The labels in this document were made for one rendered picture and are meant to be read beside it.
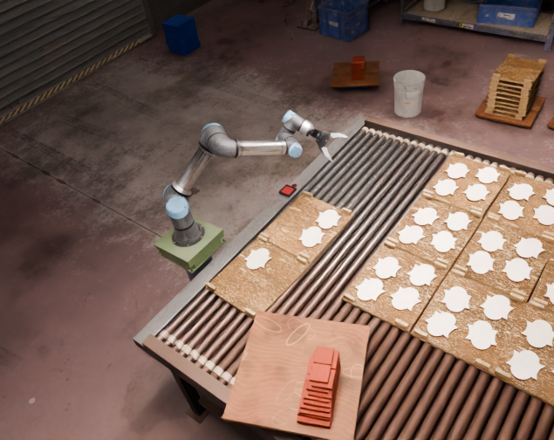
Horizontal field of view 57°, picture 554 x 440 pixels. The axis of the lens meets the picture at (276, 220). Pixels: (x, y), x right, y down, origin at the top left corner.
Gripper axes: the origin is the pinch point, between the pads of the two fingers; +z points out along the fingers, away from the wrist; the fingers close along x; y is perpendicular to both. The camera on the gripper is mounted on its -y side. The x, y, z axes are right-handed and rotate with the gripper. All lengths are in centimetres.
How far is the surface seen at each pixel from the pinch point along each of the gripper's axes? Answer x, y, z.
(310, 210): 37.6, 5.2, 4.0
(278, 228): 54, -5, -6
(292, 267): 63, -28, 11
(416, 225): 13, -9, 55
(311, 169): 19.6, 38.0, -7.3
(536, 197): -33, 3, 102
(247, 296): 83, -41, -2
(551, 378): 32, -80, 116
